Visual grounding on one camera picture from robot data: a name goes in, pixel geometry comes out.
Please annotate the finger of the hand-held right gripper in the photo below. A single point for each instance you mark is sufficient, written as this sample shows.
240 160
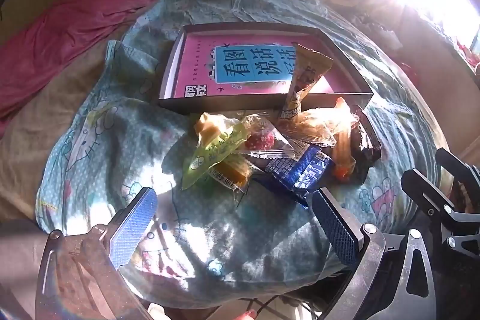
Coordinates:
423 192
461 173

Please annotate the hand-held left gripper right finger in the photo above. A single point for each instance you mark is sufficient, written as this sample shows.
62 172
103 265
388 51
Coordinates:
335 226

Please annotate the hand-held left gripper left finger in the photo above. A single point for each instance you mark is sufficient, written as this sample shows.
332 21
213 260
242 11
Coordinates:
135 226

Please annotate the blue snack packet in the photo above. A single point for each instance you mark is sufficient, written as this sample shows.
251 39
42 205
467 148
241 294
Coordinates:
296 170

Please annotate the orange stick snack packet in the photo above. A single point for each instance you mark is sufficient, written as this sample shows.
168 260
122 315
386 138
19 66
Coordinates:
343 151

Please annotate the dark brown snack packet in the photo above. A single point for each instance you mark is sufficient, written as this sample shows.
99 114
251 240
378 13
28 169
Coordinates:
365 143

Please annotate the clear golden pastry packet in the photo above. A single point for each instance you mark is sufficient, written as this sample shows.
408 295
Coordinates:
311 125

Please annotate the clear brown cake packet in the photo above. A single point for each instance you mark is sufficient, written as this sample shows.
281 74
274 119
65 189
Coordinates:
230 172

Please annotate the yellow green pastry packet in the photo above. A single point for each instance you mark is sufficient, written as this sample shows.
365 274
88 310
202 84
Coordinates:
215 151

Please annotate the clear strawberry candy packet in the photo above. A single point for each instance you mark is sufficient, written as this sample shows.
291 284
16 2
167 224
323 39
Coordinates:
258 142

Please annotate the dark shallow cardboard box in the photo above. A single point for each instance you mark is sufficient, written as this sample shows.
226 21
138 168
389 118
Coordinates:
225 104

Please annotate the long yellow brown snack packet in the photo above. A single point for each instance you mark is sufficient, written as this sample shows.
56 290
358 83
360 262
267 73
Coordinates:
307 76

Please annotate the blue cartoon printed blanket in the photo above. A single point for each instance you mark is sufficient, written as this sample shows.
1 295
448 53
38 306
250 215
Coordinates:
112 140

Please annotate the pink pillow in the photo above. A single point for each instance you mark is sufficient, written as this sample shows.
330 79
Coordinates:
75 24

